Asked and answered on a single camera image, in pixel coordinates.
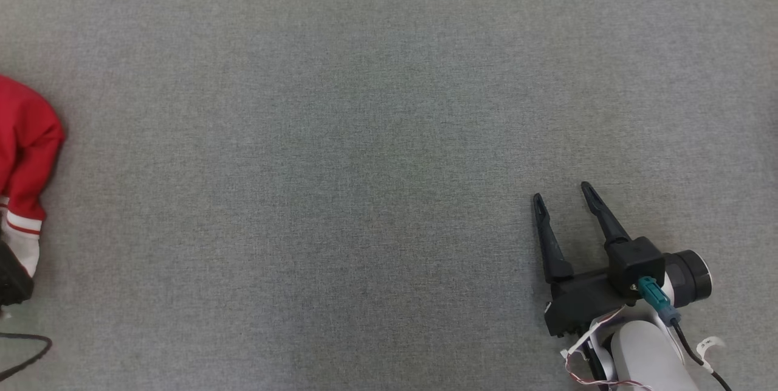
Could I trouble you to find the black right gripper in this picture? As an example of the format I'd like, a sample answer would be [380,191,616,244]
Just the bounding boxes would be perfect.
[533,182,713,339]

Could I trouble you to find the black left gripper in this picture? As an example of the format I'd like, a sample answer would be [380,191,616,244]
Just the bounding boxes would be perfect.
[0,239,35,307]

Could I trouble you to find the red jersey with white sleeves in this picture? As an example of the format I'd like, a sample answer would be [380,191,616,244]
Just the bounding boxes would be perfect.
[0,75,66,279]

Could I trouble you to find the red and white twisted wires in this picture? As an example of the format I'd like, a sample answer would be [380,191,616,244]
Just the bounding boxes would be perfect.
[562,342,652,389]

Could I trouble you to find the white cable tie tag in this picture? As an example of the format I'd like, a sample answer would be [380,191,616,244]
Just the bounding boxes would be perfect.
[696,336,725,358]

